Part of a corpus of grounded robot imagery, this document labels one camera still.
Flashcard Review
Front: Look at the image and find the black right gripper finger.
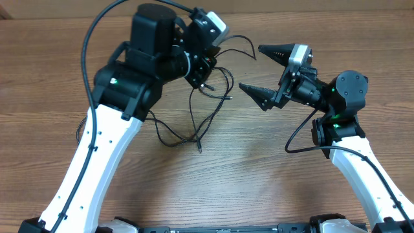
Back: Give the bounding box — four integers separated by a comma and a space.
258, 43, 295, 67
239, 83, 277, 111

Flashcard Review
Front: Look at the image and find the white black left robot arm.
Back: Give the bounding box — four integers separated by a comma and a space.
20, 1, 229, 232

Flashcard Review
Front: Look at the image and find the black usb cable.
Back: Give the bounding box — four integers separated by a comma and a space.
76, 34, 258, 155

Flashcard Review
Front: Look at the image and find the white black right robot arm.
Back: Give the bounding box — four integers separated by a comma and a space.
239, 44, 413, 232

